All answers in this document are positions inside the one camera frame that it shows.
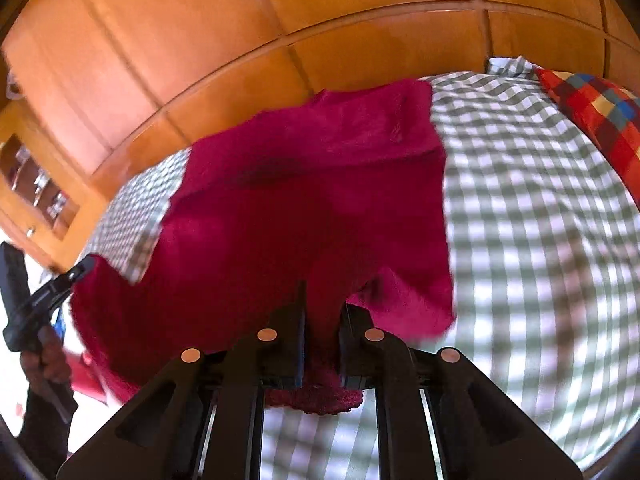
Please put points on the wooden glass-door cabinet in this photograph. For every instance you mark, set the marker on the wooden glass-door cabinet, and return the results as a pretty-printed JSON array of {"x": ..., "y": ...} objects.
[{"x": 45, "y": 190}]

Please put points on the person's left hand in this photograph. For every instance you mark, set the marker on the person's left hand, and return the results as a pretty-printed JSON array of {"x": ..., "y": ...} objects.
[{"x": 50, "y": 360}]

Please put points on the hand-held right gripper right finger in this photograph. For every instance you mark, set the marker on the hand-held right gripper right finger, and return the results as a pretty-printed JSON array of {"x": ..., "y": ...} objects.
[{"x": 350, "y": 355}]

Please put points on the green white checked bed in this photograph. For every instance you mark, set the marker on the green white checked bed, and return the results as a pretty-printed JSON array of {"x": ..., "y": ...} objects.
[{"x": 525, "y": 240}]

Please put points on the person's left forearm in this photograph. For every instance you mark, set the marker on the person's left forearm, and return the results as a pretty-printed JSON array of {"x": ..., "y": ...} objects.
[{"x": 45, "y": 435}]

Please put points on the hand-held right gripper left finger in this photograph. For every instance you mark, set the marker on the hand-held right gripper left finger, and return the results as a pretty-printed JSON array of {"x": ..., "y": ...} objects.
[{"x": 298, "y": 355}]

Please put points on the dark red fleece garment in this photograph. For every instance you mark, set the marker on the dark red fleece garment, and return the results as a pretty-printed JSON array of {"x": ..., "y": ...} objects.
[{"x": 310, "y": 200}]

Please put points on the wooden panelled wardrobe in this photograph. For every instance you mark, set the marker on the wooden panelled wardrobe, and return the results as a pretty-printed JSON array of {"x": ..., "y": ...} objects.
[{"x": 250, "y": 35}]

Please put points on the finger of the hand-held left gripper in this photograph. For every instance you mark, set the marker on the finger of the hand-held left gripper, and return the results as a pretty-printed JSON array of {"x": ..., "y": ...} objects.
[
  {"x": 59, "y": 322},
  {"x": 60, "y": 287}
]

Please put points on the multicolour checked pillow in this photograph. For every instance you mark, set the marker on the multicolour checked pillow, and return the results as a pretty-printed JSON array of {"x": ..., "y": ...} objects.
[{"x": 600, "y": 115}]

